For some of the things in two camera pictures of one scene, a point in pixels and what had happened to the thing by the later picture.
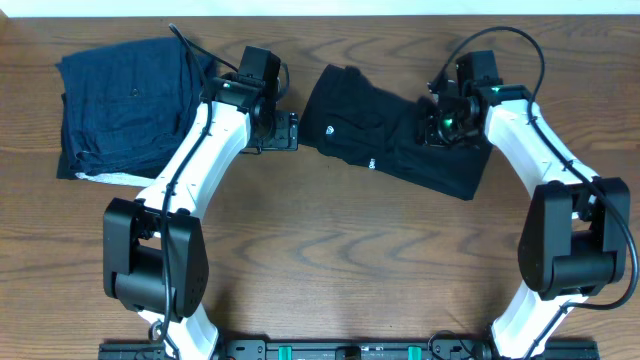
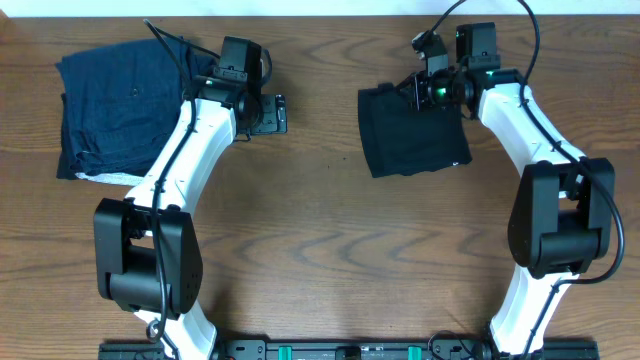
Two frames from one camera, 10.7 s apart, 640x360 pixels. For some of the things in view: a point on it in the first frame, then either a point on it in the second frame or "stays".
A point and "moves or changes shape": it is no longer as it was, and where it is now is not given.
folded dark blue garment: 126,105 stays
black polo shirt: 352,120 moves or changes shape
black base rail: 345,350 stays
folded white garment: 116,177 stays
